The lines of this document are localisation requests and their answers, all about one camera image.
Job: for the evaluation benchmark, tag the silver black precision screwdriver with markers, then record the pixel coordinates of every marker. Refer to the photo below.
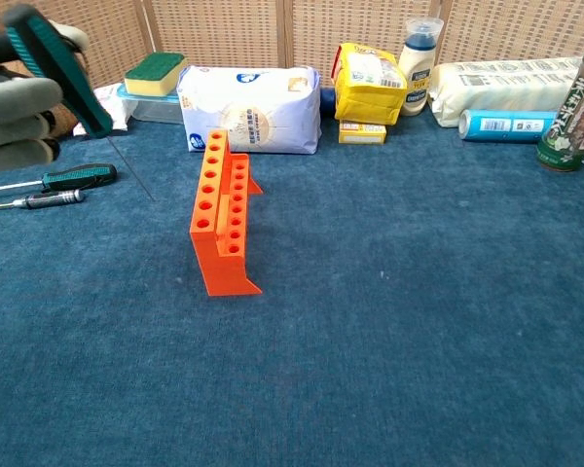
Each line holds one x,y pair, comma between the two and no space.
53,198

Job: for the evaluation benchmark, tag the green yellow sponge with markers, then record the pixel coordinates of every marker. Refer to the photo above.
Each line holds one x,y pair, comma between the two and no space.
153,73

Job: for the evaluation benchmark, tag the yellow biscuit bag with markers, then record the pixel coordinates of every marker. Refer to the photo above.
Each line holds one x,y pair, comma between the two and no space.
367,87

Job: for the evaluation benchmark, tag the pink wet wipes packet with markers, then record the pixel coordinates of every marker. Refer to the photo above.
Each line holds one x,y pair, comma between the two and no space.
112,104

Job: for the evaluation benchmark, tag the mayonnaise bottle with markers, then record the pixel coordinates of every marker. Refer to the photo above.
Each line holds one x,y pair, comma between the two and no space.
418,73

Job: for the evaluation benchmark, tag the clear plastic container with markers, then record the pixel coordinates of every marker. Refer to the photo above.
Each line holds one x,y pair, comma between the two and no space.
156,108

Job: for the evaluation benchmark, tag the blue table cloth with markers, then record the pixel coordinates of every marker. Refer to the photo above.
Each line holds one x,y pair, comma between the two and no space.
370,316

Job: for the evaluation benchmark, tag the light blue cylinder can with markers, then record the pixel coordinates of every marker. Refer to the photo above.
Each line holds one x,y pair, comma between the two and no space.
506,125

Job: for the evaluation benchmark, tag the orange test tube rack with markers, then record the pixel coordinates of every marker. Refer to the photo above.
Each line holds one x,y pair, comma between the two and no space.
214,194

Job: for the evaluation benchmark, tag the small yellow box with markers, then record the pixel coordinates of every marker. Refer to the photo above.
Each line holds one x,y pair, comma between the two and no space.
362,132

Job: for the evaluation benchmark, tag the green tea bottle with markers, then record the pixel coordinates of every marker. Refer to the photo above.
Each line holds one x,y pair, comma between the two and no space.
572,117

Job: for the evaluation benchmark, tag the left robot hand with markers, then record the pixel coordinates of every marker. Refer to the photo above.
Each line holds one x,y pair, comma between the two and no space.
14,104

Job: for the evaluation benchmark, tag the woven folding screen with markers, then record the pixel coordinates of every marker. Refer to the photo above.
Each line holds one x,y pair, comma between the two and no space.
224,34

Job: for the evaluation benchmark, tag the white flour bag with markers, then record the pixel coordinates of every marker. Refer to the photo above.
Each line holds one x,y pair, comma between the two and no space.
253,112

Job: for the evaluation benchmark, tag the small green black screwdriver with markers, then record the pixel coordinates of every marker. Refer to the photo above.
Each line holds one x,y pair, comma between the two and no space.
58,63

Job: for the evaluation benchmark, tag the dark blue package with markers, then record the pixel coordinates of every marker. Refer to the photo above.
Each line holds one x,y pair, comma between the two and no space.
329,102

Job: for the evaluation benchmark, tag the white paper towel pack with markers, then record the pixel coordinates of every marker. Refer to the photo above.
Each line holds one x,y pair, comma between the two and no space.
501,87

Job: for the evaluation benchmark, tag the large green black screwdriver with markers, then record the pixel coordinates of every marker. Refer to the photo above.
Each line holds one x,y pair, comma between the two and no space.
78,176

